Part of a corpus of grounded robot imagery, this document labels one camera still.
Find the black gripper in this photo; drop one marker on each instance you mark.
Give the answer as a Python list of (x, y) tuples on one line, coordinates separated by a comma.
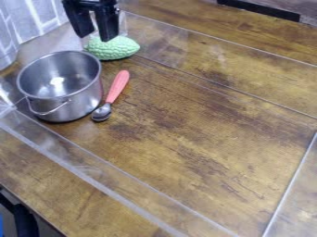
[(106, 15)]

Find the silver metal pot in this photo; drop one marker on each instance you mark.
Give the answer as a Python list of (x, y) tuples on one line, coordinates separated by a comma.
[(61, 85)]

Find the black bar at back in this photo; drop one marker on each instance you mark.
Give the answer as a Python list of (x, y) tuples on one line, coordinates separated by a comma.
[(263, 10)]

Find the black table leg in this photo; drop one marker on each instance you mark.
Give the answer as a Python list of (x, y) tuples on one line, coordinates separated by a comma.
[(25, 223)]

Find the red handled metal spoon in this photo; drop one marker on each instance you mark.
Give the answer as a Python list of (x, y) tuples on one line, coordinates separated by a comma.
[(102, 113)]

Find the clear acrylic tray wall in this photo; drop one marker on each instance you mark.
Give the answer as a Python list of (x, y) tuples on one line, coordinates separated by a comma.
[(207, 154)]

